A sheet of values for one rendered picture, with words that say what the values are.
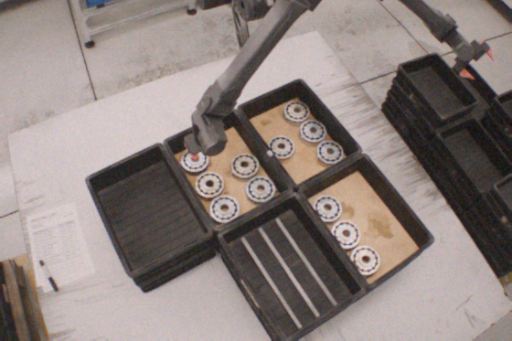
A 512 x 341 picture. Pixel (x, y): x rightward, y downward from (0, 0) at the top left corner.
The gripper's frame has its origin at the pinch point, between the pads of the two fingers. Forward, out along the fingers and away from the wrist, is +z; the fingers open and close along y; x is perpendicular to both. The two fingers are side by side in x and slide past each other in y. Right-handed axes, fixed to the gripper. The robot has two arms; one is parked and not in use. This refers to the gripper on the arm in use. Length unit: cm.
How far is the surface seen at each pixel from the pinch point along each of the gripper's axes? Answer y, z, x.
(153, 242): -26.3, 23.2, -8.7
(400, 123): 122, 79, 10
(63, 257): -60, 36, 7
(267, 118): 33.4, 24.0, 16.7
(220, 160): 8.6, 23.6, 8.5
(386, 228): 46, 23, -44
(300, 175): 30.5, 23.5, -11.2
